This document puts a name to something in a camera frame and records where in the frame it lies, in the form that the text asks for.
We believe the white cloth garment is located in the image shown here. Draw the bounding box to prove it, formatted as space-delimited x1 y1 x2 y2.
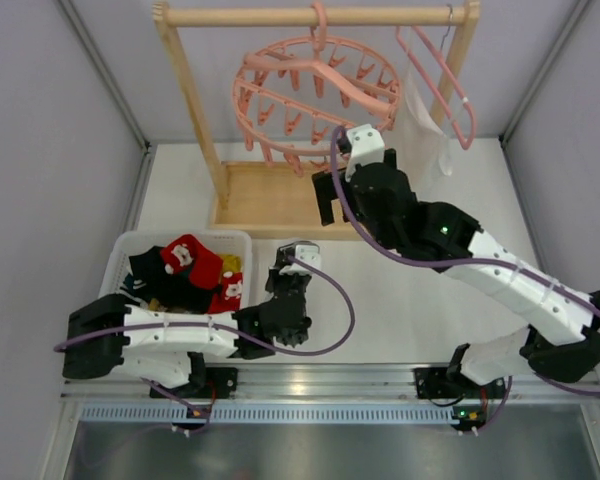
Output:
384 73 453 193

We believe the red sock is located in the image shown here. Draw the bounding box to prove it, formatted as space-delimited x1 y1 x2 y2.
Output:
208 272 243 314
159 234 223 290

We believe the aluminium mounting rail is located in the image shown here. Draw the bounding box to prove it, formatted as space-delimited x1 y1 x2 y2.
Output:
61 362 598 404

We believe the purple cable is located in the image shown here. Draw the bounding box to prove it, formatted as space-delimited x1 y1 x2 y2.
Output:
329 124 600 436
53 254 356 436

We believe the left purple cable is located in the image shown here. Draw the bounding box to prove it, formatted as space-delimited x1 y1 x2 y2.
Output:
53 254 356 436

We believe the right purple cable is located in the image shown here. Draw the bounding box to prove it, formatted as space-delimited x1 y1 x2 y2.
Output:
329 124 600 436

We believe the white slotted cable duct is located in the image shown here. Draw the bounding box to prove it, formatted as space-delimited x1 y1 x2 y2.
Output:
80 402 478 425

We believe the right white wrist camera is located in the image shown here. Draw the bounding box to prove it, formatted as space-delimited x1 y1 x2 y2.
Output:
336 124 385 182

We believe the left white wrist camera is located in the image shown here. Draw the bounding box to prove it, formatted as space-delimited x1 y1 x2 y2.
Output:
275 240 322 275

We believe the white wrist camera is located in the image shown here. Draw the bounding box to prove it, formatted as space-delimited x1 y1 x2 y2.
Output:
336 124 385 182
275 240 322 275

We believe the yellow sock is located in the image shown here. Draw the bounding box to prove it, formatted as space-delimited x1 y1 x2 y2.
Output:
219 254 242 275

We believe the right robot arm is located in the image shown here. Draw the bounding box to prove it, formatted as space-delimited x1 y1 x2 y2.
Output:
312 145 600 392

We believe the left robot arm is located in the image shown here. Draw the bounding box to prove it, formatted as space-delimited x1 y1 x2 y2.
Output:
58 263 312 389

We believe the pink round clip hanger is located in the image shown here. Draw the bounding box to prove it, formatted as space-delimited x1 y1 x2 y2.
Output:
232 1 402 176

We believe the wooden clothes rack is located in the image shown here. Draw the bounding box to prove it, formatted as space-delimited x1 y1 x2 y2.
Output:
152 0 481 241

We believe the black sock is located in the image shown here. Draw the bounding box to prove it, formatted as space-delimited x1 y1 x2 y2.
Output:
120 246 213 314

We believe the white plastic basket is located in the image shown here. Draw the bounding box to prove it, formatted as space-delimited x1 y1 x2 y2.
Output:
98 229 253 308

